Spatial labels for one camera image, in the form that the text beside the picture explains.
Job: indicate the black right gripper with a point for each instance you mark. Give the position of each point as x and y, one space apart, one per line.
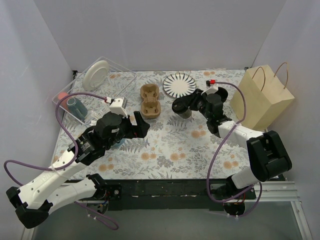
196 100

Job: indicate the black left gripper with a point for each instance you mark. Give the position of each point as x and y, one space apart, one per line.
132 128

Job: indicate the black coffee cup lid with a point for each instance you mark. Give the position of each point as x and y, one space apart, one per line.
178 106

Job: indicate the black takeout coffee cup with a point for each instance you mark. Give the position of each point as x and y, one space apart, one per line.
185 115

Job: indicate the brown paper bag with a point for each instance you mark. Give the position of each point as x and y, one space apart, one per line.
261 98

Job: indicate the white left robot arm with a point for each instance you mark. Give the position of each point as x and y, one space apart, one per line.
36 200

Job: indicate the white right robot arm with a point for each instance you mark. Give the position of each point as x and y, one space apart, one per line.
267 155

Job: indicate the floral tablecloth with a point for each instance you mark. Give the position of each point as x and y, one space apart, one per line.
174 148

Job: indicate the blue striped white plate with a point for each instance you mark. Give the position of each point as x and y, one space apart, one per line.
179 84

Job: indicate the brown cardboard cup carrier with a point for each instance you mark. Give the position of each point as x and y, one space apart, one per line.
150 106

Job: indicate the light blue straw cup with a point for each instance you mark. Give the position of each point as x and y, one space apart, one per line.
118 144

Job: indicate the stack of black cups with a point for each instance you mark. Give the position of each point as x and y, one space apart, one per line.
223 93

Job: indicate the white wrapped straws bundle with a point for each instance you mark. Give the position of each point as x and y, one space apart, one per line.
95 117

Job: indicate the dark teal cup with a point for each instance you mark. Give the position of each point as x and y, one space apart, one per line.
77 108

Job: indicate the plain white plate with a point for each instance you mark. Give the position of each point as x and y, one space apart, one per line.
95 75

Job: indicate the pink cup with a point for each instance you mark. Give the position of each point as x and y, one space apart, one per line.
61 95

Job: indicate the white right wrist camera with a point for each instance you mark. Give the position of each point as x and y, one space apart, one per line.
212 88

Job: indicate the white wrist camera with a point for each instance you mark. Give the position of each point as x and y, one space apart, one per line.
117 105
212 88

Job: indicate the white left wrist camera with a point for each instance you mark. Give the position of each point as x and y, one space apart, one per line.
117 105

